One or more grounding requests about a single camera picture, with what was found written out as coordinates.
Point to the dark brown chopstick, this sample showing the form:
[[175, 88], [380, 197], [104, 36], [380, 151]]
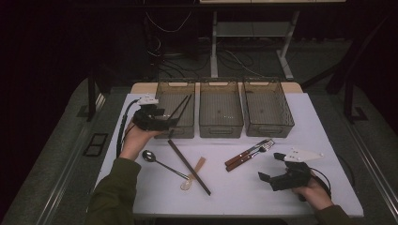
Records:
[[180, 106], [184, 106], [189, 167]]

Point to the beige spoon with clear bowl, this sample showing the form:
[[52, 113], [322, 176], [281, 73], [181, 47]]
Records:
[[200, 164]]

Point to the person's left hand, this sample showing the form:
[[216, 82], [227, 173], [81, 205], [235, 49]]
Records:
[[134, 143]]

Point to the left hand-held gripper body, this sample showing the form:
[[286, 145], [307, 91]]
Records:
[[148, 122]]

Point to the black rectangular floor frame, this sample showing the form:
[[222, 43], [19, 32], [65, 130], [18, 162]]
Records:
[[95, 145]]

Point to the metal floor rail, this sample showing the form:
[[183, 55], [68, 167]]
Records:
[[372, 168], [68, 168]]

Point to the white table cover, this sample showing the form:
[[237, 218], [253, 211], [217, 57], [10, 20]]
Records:
[[219, 200]]

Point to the transparent brown plastic bin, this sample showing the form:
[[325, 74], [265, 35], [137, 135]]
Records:
[[220, 106], [266, 106]]

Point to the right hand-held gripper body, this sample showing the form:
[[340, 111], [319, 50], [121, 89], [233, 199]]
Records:
[[294, 179]]

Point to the black stand post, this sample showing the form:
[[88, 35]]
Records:
[[348, 100], [91, 100]]

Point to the grey metal stand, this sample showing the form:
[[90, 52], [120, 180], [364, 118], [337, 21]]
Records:
[[214, 47]]

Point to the person's right hand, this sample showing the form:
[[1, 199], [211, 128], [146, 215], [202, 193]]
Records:
[[316, 195]]

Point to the mesh bin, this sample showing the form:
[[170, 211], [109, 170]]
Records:
[[165, 93]]

